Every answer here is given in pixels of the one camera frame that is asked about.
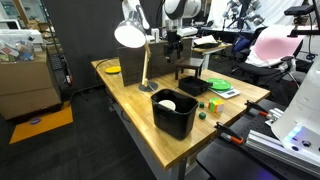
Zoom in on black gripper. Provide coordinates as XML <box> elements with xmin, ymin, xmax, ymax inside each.
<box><xmin>164</xmin><ymin>29</ymin><xmax>185</xmax><ymax>64</ymax></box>

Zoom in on dark wooden stool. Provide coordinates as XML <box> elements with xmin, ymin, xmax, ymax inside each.
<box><xmin>174</xmin><ymin>57</ymin><xmax>205</xmax><ymax>81</ymax></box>

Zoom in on background wooden desk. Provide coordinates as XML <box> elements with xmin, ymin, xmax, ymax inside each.
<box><xmin>192</xmin><ymin>34</ymin><xmax>234</xmax><ymax>70</ymax></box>

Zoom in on black open tray box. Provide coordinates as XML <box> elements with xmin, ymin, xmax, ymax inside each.
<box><xmin>178</xmin><ymin>75</ymin><xmax>213</xmax><ymax>98</ymax></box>

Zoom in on dark wooden board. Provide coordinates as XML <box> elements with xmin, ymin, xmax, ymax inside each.
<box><xmin>117</xmin><ymin>37</ymin><xmax>194</xmax><ymax>88</ymax></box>

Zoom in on white round item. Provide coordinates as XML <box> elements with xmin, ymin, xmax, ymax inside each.
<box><xmin>157</xmin><ymin>99</ymin><xmax>177</xmax><ymax>112</ymax></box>

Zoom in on green plate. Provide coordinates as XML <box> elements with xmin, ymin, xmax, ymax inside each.
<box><xmin>205</xmin><ymin>77</ymin><xmax>232</xmax><ymax>91</ymax></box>

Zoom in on yellow disc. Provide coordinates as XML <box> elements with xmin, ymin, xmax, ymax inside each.
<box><xmin>104</xmin><ymin>65</ymin><xmax>122</xmax><ymax>75</ymax></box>

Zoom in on black trash bin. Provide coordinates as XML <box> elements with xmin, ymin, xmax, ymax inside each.
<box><xmin>150</xmin><ymin>88</ymin><xmax>199</xmax><ymax>141</ymax></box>

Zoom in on large multicolour puzzle cube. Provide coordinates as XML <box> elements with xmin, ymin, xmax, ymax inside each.
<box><xmin>208</xmin><ymin>97</ymin><xmax>225</xmax><ymax>114</ymax></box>

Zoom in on white kitchen scale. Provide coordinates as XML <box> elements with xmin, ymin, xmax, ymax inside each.
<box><xmin>208</xmin><ymin>85</ymin><xmax>242</xmax><ymax>100</ymax></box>

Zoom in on gray background robot arms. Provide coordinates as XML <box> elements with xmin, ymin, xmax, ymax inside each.
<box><xmin>221</xmin><ymin>0</ymin><xmax>265</xmax><ymax>30</ymax></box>

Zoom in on black office chair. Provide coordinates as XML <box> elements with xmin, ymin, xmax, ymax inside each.
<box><xmin>233</xmin><ymin>24</ymin><xmax>305</xmax><ymax>88</ymax></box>

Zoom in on pink white cloth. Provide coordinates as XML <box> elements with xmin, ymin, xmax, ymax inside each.
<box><xmin>246</xmin><ymin>25</ymin><xmax>306</xmax><ymax>68</ymax></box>

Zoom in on black keyboard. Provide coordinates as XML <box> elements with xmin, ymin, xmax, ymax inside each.
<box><xmin>49</xmin><ymin>53</ymin><xmax>65</xmax><ymax>72</ymax></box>

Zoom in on black breadboard table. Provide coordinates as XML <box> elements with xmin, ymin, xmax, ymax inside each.
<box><xmin>196</xmin><ymin>99</ymin><xmax>320</xmax><ymax>180</ymax></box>

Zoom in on orange floor mat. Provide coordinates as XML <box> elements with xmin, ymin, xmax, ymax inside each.
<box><xmin>9</xmin><ymin>105</ymin><xmax>74</xmax><ymax>145</ymax></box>

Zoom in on cardboard box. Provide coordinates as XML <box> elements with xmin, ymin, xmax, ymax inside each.
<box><xmin>0</xmin><ymin>49</ymin><xmax>64</xmax><ymax>121</ymax></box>

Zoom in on purple disc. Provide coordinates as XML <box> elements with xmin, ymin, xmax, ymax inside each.
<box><xmin>29</xmin><ymin>116</ymin><xmax>42</xmax><ymax>126</ymax></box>

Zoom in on clear plastic storage bin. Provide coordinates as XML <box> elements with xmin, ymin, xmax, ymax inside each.
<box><xmin>0</xmin><ymin>29</ymin><xmax>44</xmax><ymax>63</ymax></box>

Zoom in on orange handled clamp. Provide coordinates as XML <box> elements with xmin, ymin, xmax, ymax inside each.
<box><xmin>214</xmin><ymin>121</ymin><xmax>244</xmax><ymax>145</ymax></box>
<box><xmin>244</xmin><ymin>99</ymin><xmax>273</xmax><ymax>118</ymax></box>

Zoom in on gray table frame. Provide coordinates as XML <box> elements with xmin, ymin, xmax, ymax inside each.
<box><xmin>111</xmin><ymin>101</ymin><xmax>188</xmax><ymax>180</ymax></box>

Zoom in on silver metal bracket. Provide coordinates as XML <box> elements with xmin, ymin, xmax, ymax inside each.
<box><xmin>264</xmin><ymin>107</ymin><xmax>285</xmax><ymax>128</ymax></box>

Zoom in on black camera on stand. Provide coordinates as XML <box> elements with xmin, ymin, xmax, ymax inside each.
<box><xmin>283</xmin><ymin>0</ymin><xmax>320</xmax><ymax>38</ymax></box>

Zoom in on aluminium extrusion rail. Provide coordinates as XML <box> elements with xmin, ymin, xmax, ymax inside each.
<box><xmin>244</xmin><ymin>128</ymin><xmax>320</xmax><ymax>178</ymax></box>

